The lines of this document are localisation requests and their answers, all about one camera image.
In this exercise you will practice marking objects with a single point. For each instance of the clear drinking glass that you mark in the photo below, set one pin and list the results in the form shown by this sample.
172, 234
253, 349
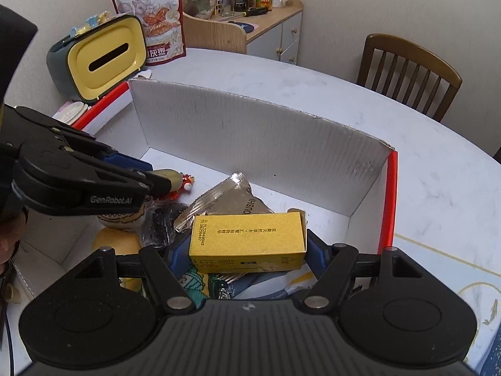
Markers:
227, 4

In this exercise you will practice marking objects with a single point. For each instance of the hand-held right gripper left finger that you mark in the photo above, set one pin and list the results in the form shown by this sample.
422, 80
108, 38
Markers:
178, 257

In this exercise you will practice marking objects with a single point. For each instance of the green yellow tissue holder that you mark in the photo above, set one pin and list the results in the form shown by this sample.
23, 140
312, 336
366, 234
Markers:
101, 58

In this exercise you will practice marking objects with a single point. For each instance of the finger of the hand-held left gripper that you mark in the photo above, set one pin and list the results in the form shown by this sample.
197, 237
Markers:
129, 162
160, 186

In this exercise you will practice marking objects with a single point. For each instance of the blue printed table mat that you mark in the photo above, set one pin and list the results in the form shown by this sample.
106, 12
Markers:
450, 293

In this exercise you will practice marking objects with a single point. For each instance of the small pastel ornaments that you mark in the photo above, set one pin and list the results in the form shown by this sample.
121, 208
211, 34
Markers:
88, 23

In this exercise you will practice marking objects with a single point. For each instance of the blue patterned packet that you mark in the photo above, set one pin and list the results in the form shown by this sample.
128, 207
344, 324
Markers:
274, 282

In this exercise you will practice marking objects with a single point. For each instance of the person's left hand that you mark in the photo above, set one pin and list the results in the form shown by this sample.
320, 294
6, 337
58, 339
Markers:
9, 243

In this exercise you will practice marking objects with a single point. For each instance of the white cardboard box red rim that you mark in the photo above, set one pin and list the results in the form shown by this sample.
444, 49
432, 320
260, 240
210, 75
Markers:
254, 133

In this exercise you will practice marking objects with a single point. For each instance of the small dark blue pad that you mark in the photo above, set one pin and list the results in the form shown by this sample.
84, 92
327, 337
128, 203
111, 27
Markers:
244, 26

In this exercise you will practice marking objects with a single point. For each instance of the round white lid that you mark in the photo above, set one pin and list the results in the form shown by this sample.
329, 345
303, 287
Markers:
72, 111

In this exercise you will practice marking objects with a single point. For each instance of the small red figure toy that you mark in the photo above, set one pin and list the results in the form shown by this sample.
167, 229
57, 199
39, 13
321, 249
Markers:
184, 183

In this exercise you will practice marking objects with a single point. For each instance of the red snack bag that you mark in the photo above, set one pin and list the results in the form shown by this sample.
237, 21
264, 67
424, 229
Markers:
156, 27

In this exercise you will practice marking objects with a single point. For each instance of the clear bag of dark bits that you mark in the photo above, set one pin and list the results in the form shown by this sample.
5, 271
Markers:
160, 219

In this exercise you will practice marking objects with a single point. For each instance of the monster face plush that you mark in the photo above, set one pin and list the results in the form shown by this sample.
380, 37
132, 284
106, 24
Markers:
121, 216

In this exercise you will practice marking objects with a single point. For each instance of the black yellow screwdriver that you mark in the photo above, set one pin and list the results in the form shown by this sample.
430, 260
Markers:
256, 11

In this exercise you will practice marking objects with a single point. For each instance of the wooden side cabinet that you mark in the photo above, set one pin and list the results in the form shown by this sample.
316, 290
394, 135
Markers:
274, 35

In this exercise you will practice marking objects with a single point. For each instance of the yellow cardboard box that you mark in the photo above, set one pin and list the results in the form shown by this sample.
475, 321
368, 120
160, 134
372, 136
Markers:
246, 239

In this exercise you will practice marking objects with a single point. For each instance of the gold foil packet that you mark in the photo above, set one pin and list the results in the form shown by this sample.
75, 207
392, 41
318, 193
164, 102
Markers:
231, 199

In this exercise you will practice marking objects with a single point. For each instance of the brown wooden chair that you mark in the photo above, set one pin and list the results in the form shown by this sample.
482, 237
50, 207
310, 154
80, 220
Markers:
407, 70

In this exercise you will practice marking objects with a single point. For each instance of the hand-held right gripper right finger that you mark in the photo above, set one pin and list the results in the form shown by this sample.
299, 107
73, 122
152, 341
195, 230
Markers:
315, 252

